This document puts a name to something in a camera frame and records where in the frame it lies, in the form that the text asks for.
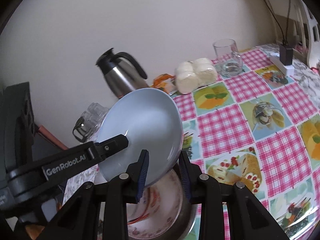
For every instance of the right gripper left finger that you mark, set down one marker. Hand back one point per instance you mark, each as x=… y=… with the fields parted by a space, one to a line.
x=79 y=217

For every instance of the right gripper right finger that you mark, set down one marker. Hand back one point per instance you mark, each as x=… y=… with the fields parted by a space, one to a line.
x=247 y=217

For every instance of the stainless steel round plate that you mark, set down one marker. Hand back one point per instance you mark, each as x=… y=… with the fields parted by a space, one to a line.
x=185 y=220

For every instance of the strawberry pattern bowl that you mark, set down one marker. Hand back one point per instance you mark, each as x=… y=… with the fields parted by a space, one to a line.
x=147 y=204

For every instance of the floral rim round plate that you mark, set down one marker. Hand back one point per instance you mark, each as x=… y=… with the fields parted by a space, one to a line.
x=165 y=200

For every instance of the light blue bowl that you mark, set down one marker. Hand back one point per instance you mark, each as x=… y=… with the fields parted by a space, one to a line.
x=150 y=120

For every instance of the checkered picture tablecloth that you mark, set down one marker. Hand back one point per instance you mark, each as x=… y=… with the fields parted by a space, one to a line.
x=261 y=128

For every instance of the small glass cup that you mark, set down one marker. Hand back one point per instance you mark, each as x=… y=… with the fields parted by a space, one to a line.
x=97 y=112

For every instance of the stainless steel thermos jug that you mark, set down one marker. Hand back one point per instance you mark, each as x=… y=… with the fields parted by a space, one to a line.
x=122 y=73

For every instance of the grey floral table cover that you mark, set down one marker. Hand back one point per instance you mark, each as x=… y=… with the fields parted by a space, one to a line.
x=80 y=177

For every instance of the bag of steamed buns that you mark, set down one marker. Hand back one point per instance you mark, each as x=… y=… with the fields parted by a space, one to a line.
x=190 y=75

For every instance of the glass mug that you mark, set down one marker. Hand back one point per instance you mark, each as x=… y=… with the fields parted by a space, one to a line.
x=229 y=61

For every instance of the orange snack packet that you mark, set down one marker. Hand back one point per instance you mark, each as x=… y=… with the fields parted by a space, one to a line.
x=165 y=83

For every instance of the black power adapter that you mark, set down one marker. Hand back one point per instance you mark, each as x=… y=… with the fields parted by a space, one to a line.
x=285 y=54

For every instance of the glass teapot black handle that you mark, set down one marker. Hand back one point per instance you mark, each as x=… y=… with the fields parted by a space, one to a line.
x=84 y=128

